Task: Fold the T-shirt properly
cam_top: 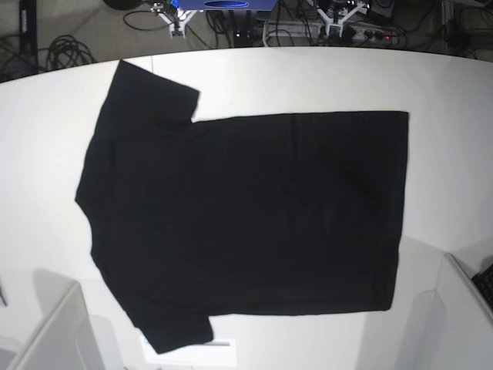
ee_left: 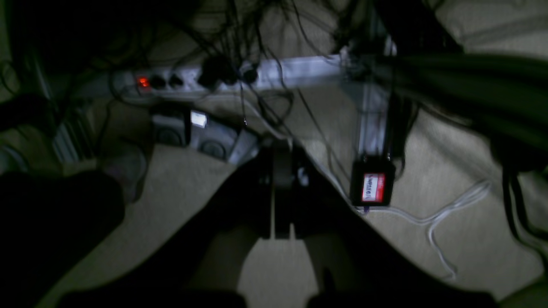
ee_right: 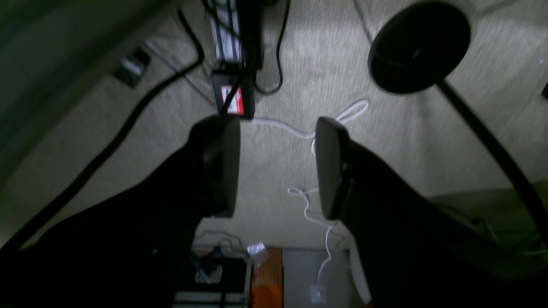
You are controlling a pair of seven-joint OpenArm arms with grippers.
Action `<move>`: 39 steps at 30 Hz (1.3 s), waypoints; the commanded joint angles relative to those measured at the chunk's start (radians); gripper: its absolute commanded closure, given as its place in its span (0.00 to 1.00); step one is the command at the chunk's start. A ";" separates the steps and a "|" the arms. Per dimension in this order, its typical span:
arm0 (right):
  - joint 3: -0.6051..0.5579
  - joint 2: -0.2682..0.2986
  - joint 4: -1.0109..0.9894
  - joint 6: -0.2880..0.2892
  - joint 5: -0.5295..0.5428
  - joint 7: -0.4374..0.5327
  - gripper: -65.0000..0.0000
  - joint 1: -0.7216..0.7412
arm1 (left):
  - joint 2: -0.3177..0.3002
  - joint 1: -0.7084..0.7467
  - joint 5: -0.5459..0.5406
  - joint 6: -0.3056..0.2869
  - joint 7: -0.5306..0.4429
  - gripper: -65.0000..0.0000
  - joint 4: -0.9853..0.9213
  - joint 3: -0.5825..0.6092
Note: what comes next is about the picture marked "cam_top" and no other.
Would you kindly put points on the white left partition panel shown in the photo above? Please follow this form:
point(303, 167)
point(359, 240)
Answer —
point(66, 336)

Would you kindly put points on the white partition panel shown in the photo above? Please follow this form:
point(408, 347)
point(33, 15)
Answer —
point(66, 336)
point(449, 327)

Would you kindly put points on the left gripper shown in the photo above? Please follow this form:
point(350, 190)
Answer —
point(336, 15)

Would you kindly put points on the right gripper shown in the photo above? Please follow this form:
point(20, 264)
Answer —
point(176, 19)

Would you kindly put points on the white right partition panel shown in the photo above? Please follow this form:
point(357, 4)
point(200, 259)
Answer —
point(449, 327)

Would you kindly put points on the black T-shirt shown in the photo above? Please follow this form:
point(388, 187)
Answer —
point(288, 214)

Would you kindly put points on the blue box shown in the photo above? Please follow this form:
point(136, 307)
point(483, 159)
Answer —
point(252, 5)

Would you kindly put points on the black keyboard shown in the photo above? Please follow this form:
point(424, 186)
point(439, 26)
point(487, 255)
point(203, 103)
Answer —
point(484, 283)

